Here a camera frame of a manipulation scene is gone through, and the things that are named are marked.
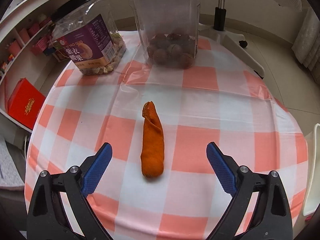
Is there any red white checkered tablecloth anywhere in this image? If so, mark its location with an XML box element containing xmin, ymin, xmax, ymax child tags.
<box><xmin>24</xmin><ymin>31</ymin><xmax>308</xmax><ymax>239</ymax></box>

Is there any purple label nut jar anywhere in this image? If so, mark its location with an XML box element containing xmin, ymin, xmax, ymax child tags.
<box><xmin>52</xmin><ymin>0</ymin><xmax>126</xmax><ymax>75</ymax></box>

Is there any clear jar with nuts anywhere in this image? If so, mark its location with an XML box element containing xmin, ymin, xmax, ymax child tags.
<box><xmin>130</xmin><ymin>0</ymin><xmax>200</xmax><ymax>69</ymax></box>

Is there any white trash bin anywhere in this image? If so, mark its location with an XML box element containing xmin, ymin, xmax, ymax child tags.
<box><xmin>303</xmin><ymin>124</ymin><xmax>319</xmax><ymax>216</ymax></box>

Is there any long orange peel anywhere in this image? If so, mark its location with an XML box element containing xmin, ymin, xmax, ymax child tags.
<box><xmin>140</xmin><ymin>101</ymin><xmax>164</xmax><ymax>178</ymax></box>

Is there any red gift box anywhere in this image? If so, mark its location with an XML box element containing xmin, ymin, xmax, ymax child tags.
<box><xmin>8</xmin><ymin>78</ymin><xmax>46</xmax><ymax>129</ymax></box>

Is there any grey mesh office chair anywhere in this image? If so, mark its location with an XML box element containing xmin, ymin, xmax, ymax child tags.
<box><xmin>200</xmin><ymin>0</ymin><xmax>307</xmax><ymax>78</ymax></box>

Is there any white wall bookshelf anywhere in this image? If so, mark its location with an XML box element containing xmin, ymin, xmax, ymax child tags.
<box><xmin>1</xmin><ymin>0</ymin><xmax>69</xmax><ymax>133</ymax></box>

